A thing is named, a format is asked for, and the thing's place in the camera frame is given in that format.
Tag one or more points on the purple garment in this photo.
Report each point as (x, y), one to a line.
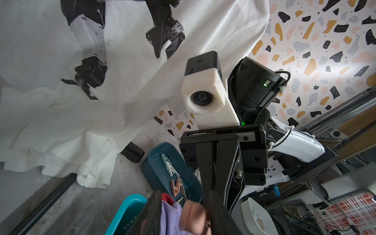
(170, 217)

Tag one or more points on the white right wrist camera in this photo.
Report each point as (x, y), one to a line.
(205, 93)

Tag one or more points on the dark teal clothespin bin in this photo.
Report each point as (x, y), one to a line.
(165, 170)

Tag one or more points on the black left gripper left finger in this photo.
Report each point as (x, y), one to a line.
(149, 220)

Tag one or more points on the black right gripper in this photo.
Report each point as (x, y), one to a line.
(227, 158)

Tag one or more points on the teal laundry basket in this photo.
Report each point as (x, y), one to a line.
(127, 215)

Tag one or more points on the dark grey clothes rack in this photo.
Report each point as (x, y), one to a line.
(132, 152)

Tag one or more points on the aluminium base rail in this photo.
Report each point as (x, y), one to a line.
(350, 109)

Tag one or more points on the white bowl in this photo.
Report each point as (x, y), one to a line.
(257, 219)

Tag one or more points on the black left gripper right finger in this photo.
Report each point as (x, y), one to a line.
(221, 222)

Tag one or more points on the white printed t-shirt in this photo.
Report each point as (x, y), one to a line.
(80, 79)

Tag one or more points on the red garment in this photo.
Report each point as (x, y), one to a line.
(167, 198)

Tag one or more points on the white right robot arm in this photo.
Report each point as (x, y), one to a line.
(292, 155)

